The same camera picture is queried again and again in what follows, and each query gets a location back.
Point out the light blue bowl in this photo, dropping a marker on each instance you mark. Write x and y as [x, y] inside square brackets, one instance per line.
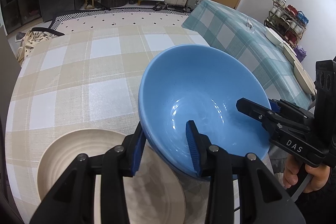
[202, 84]

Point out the small wrapped white object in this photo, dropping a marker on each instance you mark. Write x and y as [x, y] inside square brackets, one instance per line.
[249, 25]

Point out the cream plate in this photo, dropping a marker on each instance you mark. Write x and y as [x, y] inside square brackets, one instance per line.
[290, 55]
[153, 194]

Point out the shoe rack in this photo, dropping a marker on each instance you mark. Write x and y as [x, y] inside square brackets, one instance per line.
[287, 21]

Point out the teal plaid tablecloth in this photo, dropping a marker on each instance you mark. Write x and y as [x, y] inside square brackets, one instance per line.
[224, 28]

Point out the patterned tote bag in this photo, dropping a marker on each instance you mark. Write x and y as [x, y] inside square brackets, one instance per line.
[33, 37]

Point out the white bowl on teal table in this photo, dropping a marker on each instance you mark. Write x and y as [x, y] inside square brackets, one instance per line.
[273, 37]

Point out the small dark blue bowl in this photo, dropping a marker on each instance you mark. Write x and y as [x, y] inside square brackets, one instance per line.
[174, 168]

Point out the cream bowl on teal table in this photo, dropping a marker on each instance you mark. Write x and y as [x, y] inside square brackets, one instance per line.
[304, 79]

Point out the dotted white rug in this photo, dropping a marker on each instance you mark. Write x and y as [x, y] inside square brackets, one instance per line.
[84, 20]

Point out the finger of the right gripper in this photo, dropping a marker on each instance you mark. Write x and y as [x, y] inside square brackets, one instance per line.
[263, 114]
[291, 111]

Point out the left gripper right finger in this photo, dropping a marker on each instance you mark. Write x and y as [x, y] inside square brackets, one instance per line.
[261, 197]

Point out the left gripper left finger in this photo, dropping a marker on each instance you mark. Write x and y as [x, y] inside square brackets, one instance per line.
[71, 199]

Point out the person right hand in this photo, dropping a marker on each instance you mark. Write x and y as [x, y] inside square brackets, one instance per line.
[319, 175]

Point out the cream plate on teal table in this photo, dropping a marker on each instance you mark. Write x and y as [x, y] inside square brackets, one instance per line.
[290, 55]

